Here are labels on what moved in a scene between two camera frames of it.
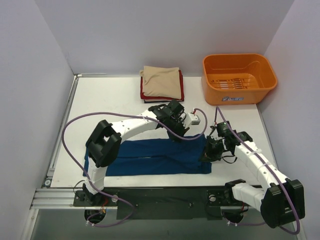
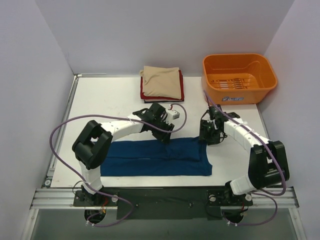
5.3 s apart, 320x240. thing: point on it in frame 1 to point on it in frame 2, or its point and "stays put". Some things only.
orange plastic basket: x=236 y=79 stays put
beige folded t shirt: x=161 y=81 stays put
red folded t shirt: x=143 y=96 stays put
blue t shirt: x=157 y=156 stays put
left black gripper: x=177 y=127 to x=164 y=129
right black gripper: x=213 y=149 to x=208 y=135
